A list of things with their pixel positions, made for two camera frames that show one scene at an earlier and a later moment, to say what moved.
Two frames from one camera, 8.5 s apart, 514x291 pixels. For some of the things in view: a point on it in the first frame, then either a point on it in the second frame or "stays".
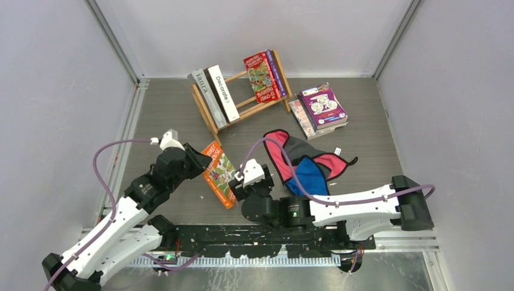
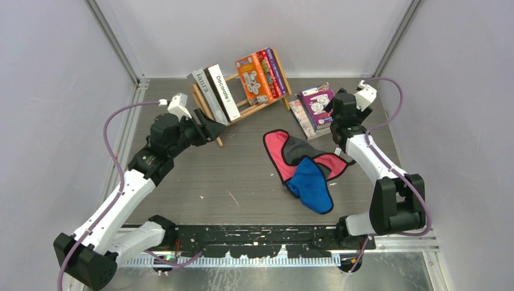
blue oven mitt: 311,176 stays
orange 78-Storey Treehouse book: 218,174 -> 254,80
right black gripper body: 262,188 -> 363,115
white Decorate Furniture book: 222,93 stays
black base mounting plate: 270,242 stays
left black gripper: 200,162 -> 208,129
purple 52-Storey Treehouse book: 277,73 stays
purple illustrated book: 322,107 stays
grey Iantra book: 198,77 stays
